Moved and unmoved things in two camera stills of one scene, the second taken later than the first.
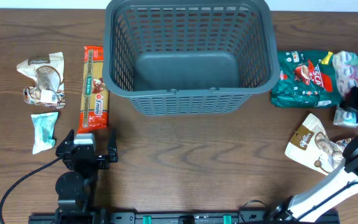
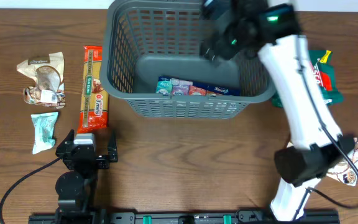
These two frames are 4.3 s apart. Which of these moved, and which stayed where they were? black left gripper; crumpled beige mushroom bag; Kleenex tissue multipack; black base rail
Moved: Kleenex tissue multipack
Stayed: black left gripper; black base rail; crumpled beige mushroom bag
